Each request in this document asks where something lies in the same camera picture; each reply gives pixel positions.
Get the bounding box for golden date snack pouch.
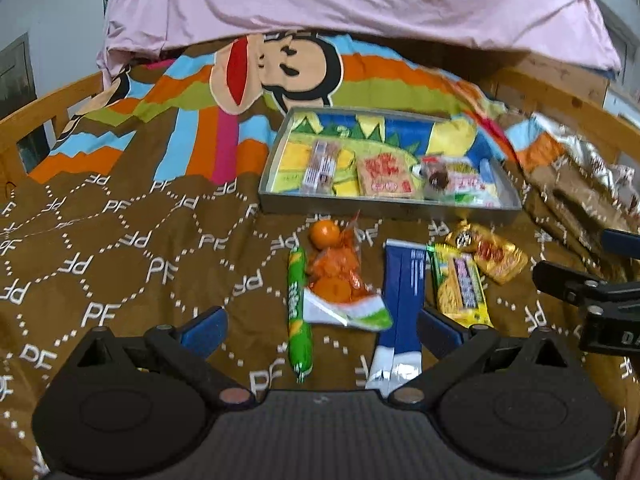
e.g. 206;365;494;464
445;221;528;285

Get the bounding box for yellow green cracker pack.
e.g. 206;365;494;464
426;244;492;327

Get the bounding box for blue long sachet pack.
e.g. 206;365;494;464
364;238;428;399

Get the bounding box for green sausage stick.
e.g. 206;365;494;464
288;246;314;382

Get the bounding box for orange snack bag clear pack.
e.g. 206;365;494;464
304;217;393;333

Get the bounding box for dark plum clear packet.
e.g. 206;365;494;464
421;155;449;192

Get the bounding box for small orange mandarin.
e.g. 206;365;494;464
309;219;341;250

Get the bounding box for long peanut bar clear wrapper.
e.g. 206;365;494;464
299;140;341;195

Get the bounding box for silver foil bag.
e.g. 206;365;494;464
532;113;639;208

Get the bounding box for white green pickle packet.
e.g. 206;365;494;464
423;155;500;208

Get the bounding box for square rice cracker pack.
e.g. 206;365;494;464
357;152;414;198

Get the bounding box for grey tray with colourful lining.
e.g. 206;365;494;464
258;107;522;224

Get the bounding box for pink blanket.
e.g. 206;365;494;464
96;0;620;78

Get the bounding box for grey door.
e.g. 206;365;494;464
0;34;37;119

